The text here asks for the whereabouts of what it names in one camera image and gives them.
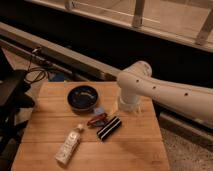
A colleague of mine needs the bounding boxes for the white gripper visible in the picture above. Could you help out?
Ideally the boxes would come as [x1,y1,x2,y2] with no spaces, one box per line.
[118,89,140,112]

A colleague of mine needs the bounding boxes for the black white striped eraser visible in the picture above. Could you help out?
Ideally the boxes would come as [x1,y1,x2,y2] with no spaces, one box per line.
[97,116,122,141]

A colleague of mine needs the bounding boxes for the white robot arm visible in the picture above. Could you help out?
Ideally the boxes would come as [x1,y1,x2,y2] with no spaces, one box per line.
[117,61,213,129]

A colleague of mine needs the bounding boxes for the translucent plastic cup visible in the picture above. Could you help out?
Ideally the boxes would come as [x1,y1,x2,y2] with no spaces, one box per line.
[118,95,139,112]

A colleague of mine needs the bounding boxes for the dark blue ceramic bowl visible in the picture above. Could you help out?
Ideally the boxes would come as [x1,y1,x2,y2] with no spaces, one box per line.
[67,85,99,111]

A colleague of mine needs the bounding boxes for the blue sponge block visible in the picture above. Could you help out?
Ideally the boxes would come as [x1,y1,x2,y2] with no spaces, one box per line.
[93,107,105,115]

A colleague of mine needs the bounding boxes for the small white plastic bottle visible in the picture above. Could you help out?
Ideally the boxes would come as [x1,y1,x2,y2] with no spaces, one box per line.
[55,124,83,165]

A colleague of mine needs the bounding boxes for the black stand at left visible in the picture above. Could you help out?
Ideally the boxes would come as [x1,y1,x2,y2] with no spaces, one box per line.
[0,47,35,171]

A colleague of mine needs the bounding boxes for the black cables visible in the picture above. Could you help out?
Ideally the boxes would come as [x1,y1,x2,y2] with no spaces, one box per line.
[23,46,59,85]

